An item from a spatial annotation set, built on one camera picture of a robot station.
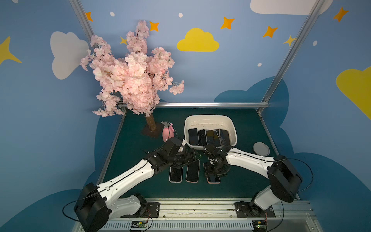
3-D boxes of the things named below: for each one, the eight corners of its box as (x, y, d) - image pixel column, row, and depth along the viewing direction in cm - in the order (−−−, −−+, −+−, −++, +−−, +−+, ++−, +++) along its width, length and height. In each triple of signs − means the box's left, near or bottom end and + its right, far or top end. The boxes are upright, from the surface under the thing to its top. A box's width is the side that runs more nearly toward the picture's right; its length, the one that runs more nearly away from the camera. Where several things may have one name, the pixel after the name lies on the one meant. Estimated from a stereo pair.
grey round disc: (255, 155, 98) (257, 154, 97) (251, 144, 104) (253, 142, 102) (269, 155, 98) (271, 154, 97) (265, 144, 104) (266, 142, 103)
